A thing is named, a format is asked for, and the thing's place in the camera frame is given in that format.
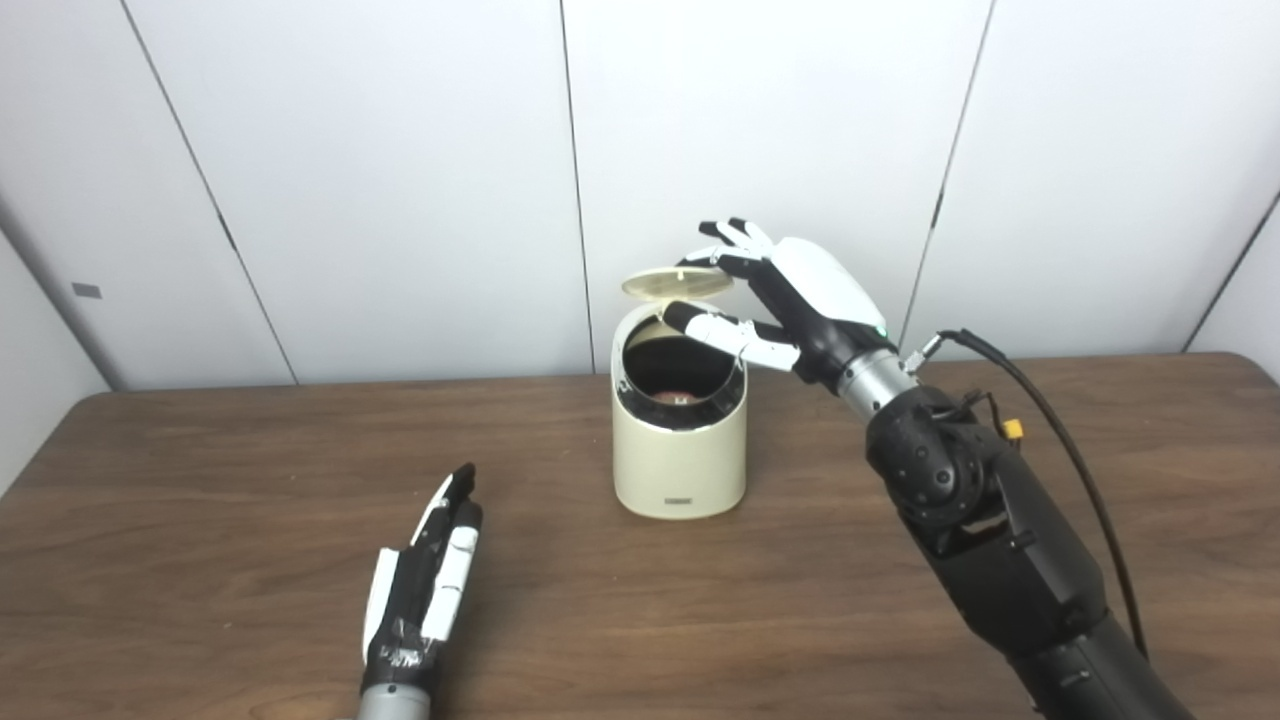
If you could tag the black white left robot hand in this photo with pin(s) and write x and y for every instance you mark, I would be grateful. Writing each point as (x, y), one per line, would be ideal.
(415, 610)

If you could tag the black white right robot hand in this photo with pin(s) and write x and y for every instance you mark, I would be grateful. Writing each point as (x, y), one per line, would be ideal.
(825, 290)

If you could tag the cream-colored bin body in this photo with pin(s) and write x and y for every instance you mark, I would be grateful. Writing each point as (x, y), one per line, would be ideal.
(680, 460)

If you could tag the small grey wall sticker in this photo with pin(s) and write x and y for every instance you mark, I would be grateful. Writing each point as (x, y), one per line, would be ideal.
(86, 290)

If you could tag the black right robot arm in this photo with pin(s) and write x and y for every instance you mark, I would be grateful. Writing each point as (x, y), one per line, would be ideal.
(1000, 540)

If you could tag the cream round bin lid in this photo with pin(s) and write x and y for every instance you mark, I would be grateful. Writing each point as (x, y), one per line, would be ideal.
(675, 283)

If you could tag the red apple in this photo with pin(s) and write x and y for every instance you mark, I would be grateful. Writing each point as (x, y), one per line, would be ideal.
(674, 397)

